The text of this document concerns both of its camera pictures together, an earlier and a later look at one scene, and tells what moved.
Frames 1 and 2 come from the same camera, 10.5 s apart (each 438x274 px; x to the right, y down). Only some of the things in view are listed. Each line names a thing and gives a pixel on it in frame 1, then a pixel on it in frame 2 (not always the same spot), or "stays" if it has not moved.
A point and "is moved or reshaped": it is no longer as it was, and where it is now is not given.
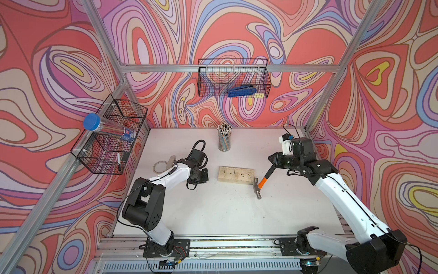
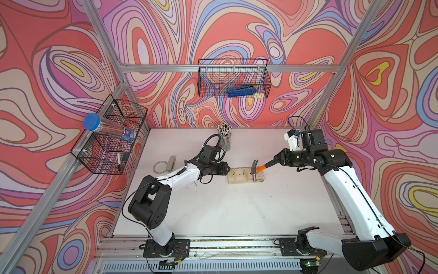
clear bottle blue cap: (93, 121) stays
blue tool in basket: (242, 90) stays
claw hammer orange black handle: (258, 187) → (254, 170)
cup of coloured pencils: (224, 131) stays
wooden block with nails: (236, 174) is moved or reshaped
